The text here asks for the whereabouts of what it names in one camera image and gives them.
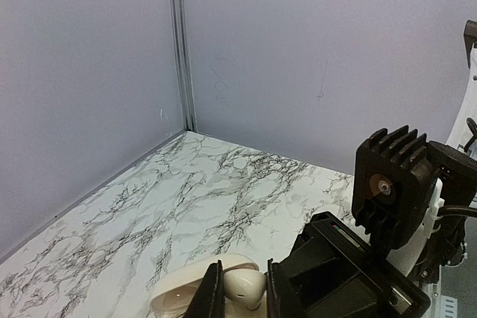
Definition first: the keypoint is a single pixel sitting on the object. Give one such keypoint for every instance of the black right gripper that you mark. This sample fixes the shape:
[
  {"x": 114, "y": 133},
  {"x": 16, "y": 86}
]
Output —
[{"x": 332, "y": 272}]

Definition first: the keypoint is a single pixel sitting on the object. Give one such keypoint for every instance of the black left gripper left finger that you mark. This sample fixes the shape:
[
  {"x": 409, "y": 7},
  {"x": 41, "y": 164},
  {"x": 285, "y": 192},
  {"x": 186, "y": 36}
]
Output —
[{"x": 209, "y": 299}]

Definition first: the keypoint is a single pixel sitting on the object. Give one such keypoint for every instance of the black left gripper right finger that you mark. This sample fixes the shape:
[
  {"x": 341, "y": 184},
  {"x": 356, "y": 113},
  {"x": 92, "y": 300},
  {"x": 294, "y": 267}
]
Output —
[{"x": 275, "y": 283}]

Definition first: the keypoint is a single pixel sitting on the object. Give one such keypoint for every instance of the white earbud charging case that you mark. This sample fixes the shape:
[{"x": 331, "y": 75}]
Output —
[{"x": 173, "y": 293}]

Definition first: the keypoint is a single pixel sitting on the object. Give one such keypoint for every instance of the white earbud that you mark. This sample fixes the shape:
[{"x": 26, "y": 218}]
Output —
[{"x": 246, "y": 287}]

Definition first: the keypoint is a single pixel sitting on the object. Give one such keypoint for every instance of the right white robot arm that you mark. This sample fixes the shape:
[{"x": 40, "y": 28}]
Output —
[{"x": 440, "y": 240}]

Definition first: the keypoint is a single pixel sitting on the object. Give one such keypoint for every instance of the aluminium front rail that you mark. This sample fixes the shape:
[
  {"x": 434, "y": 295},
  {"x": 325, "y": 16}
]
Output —
[{"x": 447, "y": 301}]

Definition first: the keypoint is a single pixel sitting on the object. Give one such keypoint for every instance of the right metal corner post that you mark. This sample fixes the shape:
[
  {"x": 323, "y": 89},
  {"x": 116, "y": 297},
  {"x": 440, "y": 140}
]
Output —
[{"x": 181, "y": 53}]

